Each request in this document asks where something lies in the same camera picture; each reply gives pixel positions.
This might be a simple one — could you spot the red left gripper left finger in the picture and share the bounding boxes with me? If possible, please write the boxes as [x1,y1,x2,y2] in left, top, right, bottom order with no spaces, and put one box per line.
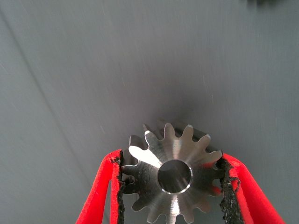
[76,148,126,224]

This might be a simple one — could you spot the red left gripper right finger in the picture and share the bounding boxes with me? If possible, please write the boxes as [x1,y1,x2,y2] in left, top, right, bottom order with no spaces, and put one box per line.
[216,151,286,224]

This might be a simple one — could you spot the larger steel gear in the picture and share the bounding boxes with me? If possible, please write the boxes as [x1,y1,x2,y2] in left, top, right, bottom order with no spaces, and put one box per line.
[121,123,226,224]

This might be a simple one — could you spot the dark grey table cloth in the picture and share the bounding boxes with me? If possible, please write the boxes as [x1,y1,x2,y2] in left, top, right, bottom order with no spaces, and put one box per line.
[0,0,299,224]

